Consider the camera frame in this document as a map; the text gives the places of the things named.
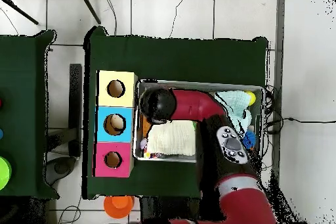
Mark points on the grey foot pedal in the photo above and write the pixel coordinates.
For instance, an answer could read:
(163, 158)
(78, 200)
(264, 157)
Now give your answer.
(61, 167)

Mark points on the wooden box with three holes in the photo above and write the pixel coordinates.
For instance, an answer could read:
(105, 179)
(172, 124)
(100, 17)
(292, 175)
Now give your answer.
(105, 129)

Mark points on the colourful candy packet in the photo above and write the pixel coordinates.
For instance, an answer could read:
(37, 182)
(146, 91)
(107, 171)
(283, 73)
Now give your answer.
(152, 155)

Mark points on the yellow ball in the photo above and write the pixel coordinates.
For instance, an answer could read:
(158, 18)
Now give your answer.
(252, 98)

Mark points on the lime green bowl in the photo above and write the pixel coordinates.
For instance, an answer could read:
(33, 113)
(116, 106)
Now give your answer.
(4, 172)

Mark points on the black tripod stand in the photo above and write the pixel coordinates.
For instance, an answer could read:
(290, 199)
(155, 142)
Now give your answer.
(89, 6)

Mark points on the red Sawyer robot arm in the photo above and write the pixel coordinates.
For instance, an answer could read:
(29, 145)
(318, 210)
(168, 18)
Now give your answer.
(194, 103)

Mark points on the cream waffle cloth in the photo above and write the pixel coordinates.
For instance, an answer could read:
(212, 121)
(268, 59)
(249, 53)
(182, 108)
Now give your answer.
(170, 137)

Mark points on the blue spiky ball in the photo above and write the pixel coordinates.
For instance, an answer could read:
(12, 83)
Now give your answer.
(250, 140)

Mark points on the mint green cloth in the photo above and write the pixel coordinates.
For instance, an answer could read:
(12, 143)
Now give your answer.
(236, 100)

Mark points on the orange plastic bucket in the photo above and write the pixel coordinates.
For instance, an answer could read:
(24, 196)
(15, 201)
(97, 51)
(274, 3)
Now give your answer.
(118, 205)

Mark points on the shallow mesh bin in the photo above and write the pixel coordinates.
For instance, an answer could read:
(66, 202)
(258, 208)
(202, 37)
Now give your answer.
(231, 87)

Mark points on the dark green table cloth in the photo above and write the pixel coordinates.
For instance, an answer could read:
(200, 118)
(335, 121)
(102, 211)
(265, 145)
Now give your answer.
(170, 58)
(21, 103)

